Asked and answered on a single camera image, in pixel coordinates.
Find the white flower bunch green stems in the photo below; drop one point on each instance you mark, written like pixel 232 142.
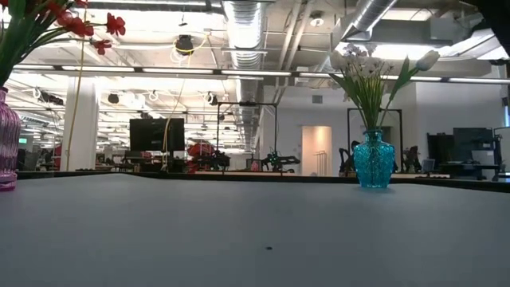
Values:
pixel 356 95
pixel 374 91

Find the pale bluish white tulip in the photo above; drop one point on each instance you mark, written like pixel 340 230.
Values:
pixel 428 60

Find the purple ribbed glass vase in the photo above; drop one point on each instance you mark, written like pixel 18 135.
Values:
pixel 8 139

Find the background black robot arm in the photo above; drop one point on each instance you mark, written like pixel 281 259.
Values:
pixel 346 159
pixel 410 157
pixel 279 161

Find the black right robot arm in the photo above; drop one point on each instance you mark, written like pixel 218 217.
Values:
pixel 500 20

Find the blue textured glass vase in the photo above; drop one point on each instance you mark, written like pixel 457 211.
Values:
pixel 374 159

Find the red bulky background object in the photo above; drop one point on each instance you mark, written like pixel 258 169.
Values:
pixel 201 150

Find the black monitor screen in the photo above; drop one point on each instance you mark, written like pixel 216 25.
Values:
pixel 151 135

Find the blue-grey table mat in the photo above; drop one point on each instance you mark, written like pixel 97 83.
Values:
pixel 255 263

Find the black ceiling dome device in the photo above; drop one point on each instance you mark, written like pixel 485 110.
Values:
pixel 184 44

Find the white square pillar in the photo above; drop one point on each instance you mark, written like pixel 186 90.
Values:
pixel 85 131

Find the dark workstation desk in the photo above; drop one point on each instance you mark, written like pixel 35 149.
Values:
pixel 466 166

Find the dark desk monitor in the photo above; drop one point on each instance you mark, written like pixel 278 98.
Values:
pixel 472 143

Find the black gantry frame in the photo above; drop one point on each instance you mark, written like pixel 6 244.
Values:
pixel 352 109
pixel 247 104

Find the wide ribbed silver duct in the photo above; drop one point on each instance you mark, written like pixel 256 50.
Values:
pixel 245 24

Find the slanted silver ceiling duct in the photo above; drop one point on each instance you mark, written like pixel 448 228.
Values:
pixel 370 14

